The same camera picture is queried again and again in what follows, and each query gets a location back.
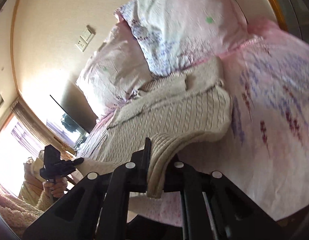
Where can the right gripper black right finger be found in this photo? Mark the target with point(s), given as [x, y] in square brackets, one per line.
[213, 207]

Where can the white blue floral pillow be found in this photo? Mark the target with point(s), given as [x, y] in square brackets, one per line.
[176, 34]

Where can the person's left hand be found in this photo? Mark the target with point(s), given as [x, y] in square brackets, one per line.
[55, 189]

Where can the white wall socket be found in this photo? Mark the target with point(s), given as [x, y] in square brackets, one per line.
[85, 38]

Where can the wooden headboard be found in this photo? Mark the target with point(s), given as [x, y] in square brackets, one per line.
[279, 14]

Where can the pink floral bed sheet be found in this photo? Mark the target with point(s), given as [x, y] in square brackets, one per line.
[265, 151]

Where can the beige cable-knit sweater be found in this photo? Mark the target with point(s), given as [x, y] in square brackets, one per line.
[173, 112]

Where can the fluffy pink sleeve forearm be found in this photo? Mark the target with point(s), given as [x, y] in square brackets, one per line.
[18, 214]

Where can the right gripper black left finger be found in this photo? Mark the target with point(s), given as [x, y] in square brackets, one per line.
[96, 208]

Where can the pale pink floral pillow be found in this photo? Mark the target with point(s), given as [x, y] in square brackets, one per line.
[114, 73]

